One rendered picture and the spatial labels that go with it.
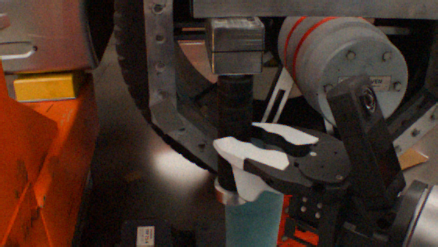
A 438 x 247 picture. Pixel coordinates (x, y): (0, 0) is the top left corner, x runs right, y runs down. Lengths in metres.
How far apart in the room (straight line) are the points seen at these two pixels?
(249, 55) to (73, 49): 0.54
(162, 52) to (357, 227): 0.37
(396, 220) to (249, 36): 0.21
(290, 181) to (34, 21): 0.65
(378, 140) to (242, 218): 0.32
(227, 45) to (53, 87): 0.59
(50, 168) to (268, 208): 0.35
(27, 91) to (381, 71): 0.70
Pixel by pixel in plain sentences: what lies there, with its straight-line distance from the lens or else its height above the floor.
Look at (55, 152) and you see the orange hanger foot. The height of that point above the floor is 0.68.
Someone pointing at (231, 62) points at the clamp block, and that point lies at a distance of 0.41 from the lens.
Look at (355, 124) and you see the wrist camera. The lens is 0.36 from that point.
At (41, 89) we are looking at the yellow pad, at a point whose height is 0.71.
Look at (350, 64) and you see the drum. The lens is 0.53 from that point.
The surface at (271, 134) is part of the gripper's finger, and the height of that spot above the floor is 0.83.
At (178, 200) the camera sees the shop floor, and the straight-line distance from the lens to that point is 1.70.
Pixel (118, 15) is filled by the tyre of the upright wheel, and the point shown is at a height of 0.89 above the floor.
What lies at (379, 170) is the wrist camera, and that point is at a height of 0.86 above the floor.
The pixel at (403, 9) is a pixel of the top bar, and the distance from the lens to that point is 0.49.
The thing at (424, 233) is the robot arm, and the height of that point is 0.83.
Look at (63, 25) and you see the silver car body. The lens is 0.88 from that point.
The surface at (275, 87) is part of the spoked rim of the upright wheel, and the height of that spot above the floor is 0.74.
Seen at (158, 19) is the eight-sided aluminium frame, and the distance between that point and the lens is 0.62.
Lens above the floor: 1.06
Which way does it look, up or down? 29 degrees down
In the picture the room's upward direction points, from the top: straight up
